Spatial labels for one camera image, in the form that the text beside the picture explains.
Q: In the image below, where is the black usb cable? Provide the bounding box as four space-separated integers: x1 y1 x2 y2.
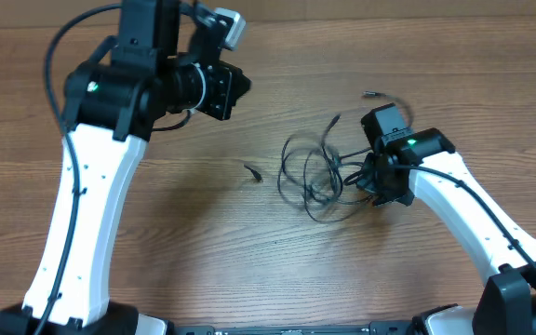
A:
242 90 416 225

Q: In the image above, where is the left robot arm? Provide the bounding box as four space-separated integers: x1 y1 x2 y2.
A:
0 0 251 335

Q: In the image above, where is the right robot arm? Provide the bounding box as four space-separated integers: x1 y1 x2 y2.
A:
355 103 536 335

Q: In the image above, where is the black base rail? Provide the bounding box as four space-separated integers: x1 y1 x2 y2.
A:
167 320 423 335

